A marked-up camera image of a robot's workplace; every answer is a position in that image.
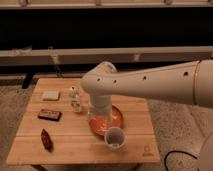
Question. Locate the grey horizontal rail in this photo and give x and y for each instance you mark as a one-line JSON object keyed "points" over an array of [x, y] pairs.
{"points": [[22, 57]]}

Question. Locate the wooden table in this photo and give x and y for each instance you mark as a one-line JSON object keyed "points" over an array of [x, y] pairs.
{"points": [[73, 141]]}

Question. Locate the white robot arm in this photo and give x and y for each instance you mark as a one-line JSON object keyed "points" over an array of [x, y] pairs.
{"points": [[186, 83]]}

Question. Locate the white paper cup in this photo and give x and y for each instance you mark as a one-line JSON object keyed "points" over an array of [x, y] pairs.
{"points": [[115, 138]]}

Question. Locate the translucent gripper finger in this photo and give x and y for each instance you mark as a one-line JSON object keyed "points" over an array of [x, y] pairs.
{"points": [[90, 120], [109, 123]]}

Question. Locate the dark rectangular snack box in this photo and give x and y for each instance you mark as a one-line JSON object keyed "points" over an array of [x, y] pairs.
{"points": [[49, 115]]}

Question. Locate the orange round plate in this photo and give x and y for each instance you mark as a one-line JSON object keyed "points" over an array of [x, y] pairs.
{"points": [[99, 125]]}

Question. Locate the clear plastic bottle white cap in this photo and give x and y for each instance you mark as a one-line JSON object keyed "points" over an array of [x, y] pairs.
{"points": [[75, 99]]}

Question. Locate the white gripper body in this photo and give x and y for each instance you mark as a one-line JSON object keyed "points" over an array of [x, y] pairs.
{"points": [[100, 105]]}

